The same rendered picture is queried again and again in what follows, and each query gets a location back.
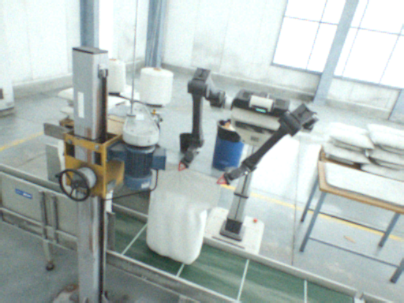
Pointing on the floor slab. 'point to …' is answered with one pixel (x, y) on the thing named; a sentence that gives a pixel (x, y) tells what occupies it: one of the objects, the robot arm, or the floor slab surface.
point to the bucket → (184, 142)
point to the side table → (349, 219)
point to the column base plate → (71, 293)
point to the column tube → (92, 115)
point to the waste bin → (226, 147)
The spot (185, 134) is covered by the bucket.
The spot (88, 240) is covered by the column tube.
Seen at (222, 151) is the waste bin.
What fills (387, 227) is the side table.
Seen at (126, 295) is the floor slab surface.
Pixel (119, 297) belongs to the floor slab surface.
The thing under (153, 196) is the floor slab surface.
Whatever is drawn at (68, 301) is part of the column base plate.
